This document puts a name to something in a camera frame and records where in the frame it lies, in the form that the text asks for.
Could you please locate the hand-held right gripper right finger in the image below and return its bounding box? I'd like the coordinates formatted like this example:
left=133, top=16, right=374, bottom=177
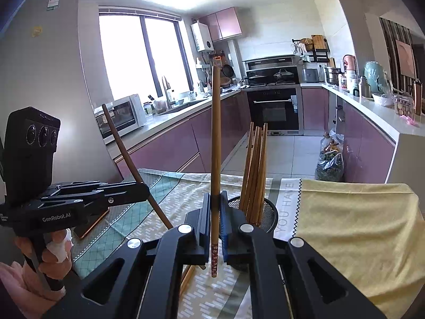
left=219, top=190, right=387, bottom=319

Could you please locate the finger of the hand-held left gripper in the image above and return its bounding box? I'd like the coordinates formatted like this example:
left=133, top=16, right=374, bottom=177
left=42, top=180, right=149, bottom=196
left=39, top=189, right=151, bottom=214

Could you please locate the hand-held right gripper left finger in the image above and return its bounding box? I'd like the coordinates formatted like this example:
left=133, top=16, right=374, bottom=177
left=41, top=192, right=212, bottom=319

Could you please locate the black mesh utensil holder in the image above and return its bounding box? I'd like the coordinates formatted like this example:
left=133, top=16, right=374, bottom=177
left=227, top=195, right=279, bottom=240

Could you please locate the bunch of wooden chopsticks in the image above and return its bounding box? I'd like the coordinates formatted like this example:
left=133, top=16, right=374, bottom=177
left=239, top=122, right=269, bottom=225

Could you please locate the person's left forearm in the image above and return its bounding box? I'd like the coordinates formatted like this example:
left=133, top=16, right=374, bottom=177
left=0, top=262, right=69, bottom=319

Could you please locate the person's left hand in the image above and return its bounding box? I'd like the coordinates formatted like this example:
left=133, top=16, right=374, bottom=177
left=14, top=230, right=73, bottom=295

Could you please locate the purple kitchen base cabinet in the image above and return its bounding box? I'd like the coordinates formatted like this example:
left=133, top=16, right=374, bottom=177
left=113, top=88, right=251, bottom=180
left=300, top=83, right=425, bottom=187

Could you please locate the white microwave oven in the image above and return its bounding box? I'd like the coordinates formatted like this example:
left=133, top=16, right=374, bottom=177
left=95, top=94, right=147, bottom=145

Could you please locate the grey refrigerator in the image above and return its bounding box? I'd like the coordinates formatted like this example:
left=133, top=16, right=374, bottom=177
left=0, top=0, right=123, bottom=187

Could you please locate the steel sink faucet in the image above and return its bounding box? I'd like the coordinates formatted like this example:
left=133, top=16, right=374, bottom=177
left=161, top=76, right=175, bottom=108

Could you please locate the plastic bag of greens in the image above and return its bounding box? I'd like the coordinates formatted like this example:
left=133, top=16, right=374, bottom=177
left=315, top=151, right=344, bottom=183

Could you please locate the black integrated stove oven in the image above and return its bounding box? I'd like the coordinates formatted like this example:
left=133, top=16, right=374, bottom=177
left=242, top=56, right=303, bottom=137

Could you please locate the patchwork patterned tablecloth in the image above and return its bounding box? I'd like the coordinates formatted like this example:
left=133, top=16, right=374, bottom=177
left=71, top=168, right=417, bottom=319

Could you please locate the kitchen window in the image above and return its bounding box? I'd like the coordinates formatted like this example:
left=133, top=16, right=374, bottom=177
left=99, top=6, right=195, bottom=102

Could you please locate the black lidded wok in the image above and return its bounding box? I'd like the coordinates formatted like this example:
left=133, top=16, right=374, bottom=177
left=273, top=68, right=295, bottom=84

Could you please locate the white water heater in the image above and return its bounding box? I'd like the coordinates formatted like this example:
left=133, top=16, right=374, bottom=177
left=191, top=22, right=215, bottom=53

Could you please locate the stainless steel pot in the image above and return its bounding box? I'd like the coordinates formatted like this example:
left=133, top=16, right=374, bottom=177
left=324, top=66, right=342, bottom=85

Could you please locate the steel thermos flask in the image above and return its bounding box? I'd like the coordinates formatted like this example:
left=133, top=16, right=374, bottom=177
left=359, top=76, right=372, bottom=98

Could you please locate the white bowl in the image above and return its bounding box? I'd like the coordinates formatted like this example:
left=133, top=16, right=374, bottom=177
left=372, top=92, right=394, bottom=107

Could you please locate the clear egg carton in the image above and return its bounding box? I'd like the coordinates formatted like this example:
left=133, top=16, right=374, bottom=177
left=395, top=95, right=415, bottom=117

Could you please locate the brown thermos bottle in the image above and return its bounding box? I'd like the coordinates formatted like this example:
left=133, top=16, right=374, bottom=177
left=413, top=79, right=424, bottom=115

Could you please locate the purple wall cabinet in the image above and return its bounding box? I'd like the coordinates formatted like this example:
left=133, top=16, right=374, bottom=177
left=198, top=7, right=243, bottom=42

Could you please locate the black wall rack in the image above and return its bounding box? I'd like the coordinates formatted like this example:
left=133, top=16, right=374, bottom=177
left=292, top=34, right=331, bottom=64

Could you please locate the framed wall picture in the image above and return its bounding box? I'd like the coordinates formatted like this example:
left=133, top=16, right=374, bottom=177
left=395, top=39, right=417, bottom=78

